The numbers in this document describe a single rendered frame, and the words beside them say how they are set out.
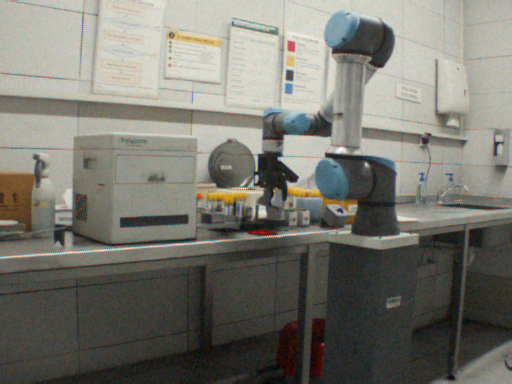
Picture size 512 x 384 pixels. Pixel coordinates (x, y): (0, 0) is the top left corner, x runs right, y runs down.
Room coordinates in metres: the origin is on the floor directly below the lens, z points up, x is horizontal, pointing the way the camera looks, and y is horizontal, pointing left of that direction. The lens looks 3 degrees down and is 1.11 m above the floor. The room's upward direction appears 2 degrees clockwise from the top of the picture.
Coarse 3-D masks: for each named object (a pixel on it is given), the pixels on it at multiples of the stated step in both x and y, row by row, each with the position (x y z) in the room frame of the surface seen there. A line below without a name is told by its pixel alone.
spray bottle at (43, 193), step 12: (36, 156) 1.46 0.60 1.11; (48, 156) 1.53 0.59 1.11; (36, 168) 1.47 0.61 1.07; (36, 180) 1.48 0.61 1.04; (48, 180) 1.52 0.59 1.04; (36, 192) 1.50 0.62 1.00; (48, 192) 1.51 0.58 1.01; (36, 204) 1.49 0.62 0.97; (48, 204) 1.50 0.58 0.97; (36, 216) 1.49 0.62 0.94; (48, 216) 1.50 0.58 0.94; (36, 228) 1.49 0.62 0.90
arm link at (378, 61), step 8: (376, 16) 1.57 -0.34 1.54; (392, 32) 1.56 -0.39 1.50; (392, 40) 1.56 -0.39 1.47; (384, 48) 1.56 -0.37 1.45; (392, 48) 1.58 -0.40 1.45; (376, 56) 1.59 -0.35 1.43; (384, 56) 1.59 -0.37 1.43; (368, 64) 1.63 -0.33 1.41; (376, 64) 1.62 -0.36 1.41; (384, 64) 1.63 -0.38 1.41; (368, 72) 1.66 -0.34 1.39; (368, 80) 1.69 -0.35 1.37; (328, 96) 1.79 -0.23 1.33; (328, 104) 1.78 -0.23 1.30; (320, 112) 1.81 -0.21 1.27; (328, 112) 1.78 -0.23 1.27; (320, 120) 1.81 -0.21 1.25; (328, 120) 1.80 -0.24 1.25; (320, 128) 1.82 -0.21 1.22; (328, 128) 1.82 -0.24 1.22; (320, 136) 1.86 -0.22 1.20; (328, 136) 1.86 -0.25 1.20
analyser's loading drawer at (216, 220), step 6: (204, 216) 1.68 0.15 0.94; (210, 216) 1.65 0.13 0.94; (216, 216) 1.71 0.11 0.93; (222, 216) 1.68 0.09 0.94; (228, 216) 1.75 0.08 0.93; (234, 216) 1.72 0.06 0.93; (198, 222) 1.68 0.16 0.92; (204, 222) 1.67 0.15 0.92; (210, 222) 1.65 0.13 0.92; (216, 222) 1.66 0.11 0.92; (222, 222) 1.67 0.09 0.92; (228, 222) 1.72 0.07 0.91; (234, 222) 1.72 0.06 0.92; (198, 228) 1.62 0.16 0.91; (204, 228) 1.63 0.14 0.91; (216, 228) 1.66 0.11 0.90; (234, 228) 1.72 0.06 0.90
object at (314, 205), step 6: (300, 198) 2.06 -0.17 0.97; (306, 198) 2.06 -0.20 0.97; (312, 198) 2.07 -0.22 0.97; (318, 198) 2.09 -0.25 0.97; (300, 204) 2.05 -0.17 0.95; (306, 204) 2.05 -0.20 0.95; (312, 204) 2.07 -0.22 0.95; (318, 204) 2.08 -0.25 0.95; (312, 210) 2.07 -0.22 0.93; (318, 210) 2.09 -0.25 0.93; (312, 216) 2.07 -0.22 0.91; (318, 216) 2.09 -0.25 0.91; (312, 222) 2.06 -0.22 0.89; (318, 222) 2.08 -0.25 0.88
